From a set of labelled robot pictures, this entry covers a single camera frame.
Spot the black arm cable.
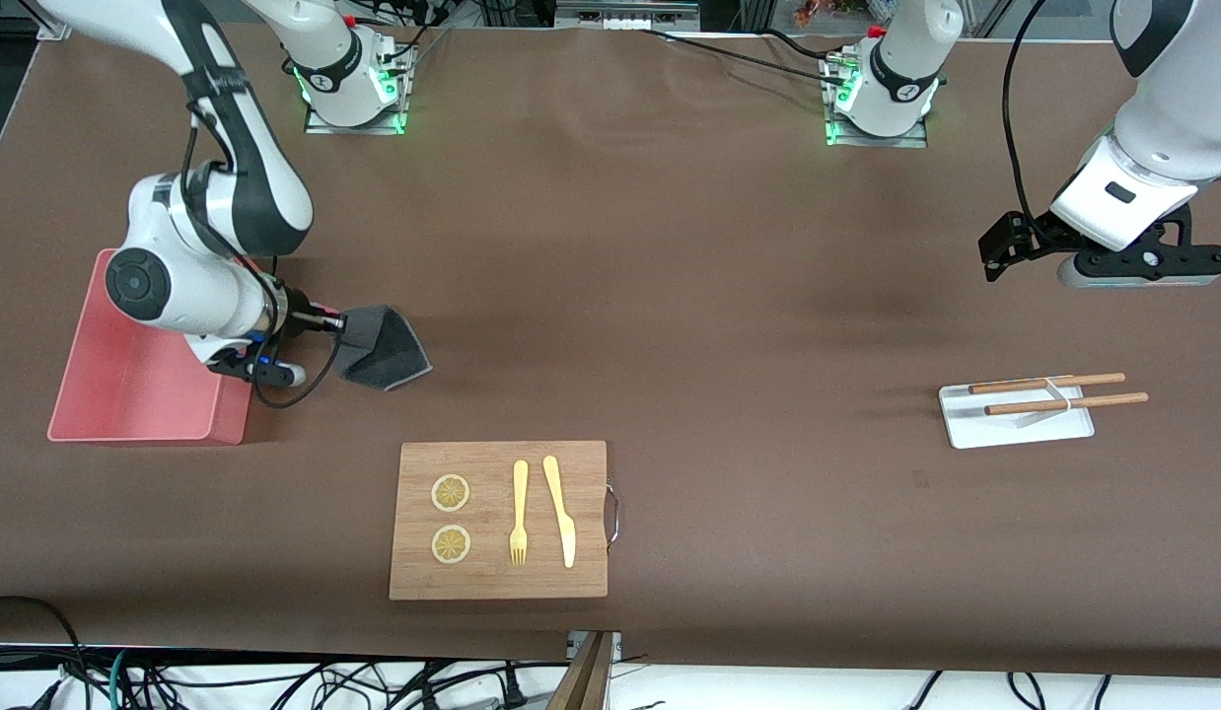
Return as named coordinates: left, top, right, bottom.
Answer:
left=1001, top=0, right=1050, bottom=228
left=181, top=94, right=345, bottom=409

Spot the white side table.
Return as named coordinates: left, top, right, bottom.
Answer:
left=0, top=643, right=1221, bottom=710

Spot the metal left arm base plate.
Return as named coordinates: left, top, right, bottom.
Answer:
left=823, top=54, right=930, bottom=149

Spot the grey and red cloth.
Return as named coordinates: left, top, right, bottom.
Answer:
left=334, top=305, right=434, bottom=392

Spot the long black table cable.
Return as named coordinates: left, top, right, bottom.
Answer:
left=640, top=28, right=850, bottom=80

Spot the wooden cutting board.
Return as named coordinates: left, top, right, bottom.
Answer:
left=389, top=440, right=621, bottom=602

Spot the yellow plastic knife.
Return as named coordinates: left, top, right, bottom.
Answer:
left=542, top=455, right=577, bottom=569

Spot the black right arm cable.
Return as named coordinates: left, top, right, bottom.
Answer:
left=181, top=94, right=345, bottom=409

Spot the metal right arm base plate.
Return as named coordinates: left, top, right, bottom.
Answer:
left=304, top=44, right=417, bottom=136

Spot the brown wooden plank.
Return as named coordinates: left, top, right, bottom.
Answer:
left=546, top=631, right=612, bottom=710

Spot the short black table cable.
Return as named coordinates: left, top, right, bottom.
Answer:
left=760, top=28, right=840, bottom=58

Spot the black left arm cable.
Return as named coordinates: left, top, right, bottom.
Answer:
left=1001, top=0, right=1050, bottom=228

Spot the pink plastic bin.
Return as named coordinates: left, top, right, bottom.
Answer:
left=46, top=248, right=254, bottom=447

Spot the thick black cable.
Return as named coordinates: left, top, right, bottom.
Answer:
left=0, top=596, right=91, bottom=710

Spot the metal table edge bracket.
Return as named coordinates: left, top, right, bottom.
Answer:
left=567, top=631, right=623, bottom=664

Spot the yellow plastic fork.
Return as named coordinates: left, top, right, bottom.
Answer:
left=509, top=460, right=530, bottom=566

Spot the white rack with wooden rods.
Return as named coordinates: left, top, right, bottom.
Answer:
left=939, top=372, right=1151, bottom=451

